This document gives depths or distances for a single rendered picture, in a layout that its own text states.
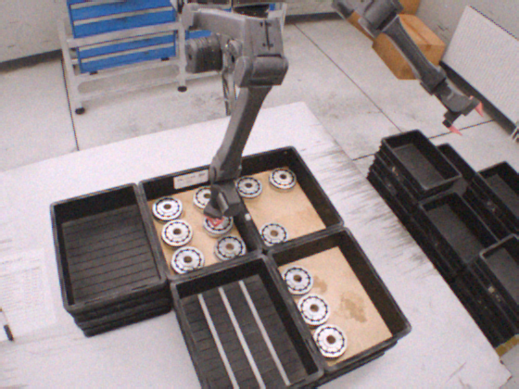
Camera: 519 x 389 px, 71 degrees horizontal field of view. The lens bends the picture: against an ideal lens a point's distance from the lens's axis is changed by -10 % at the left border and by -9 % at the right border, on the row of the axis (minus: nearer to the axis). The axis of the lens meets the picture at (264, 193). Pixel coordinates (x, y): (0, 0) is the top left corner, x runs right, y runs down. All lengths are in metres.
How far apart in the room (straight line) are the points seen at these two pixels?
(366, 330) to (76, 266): 0.93
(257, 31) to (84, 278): 0.90
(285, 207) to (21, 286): 0.98
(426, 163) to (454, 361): 1.25
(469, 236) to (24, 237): 2.13
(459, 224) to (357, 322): 1.22
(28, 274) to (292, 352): 0.95
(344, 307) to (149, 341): 0.62
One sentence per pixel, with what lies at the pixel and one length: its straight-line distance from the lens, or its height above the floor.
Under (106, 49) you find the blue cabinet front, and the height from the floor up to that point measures 0.48.
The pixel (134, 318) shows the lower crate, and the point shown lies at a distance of 1.33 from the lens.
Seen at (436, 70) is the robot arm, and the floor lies 1.38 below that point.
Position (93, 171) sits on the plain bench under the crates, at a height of 0.70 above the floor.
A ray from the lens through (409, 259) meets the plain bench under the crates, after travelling 1.65.
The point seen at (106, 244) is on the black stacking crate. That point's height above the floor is 0.83.
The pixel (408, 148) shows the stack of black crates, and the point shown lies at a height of 0.49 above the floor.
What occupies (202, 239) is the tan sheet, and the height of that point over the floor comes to 0.83.
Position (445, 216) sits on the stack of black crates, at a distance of 2.36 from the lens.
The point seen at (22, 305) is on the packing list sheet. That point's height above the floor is 0.70.
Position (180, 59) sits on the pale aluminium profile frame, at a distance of 3.19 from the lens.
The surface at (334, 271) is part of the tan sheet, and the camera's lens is 1.35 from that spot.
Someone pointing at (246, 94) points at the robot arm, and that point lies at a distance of 0.92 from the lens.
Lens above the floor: 1.96
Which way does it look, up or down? 50 degrees down
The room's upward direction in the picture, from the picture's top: 10 degrees clockwise
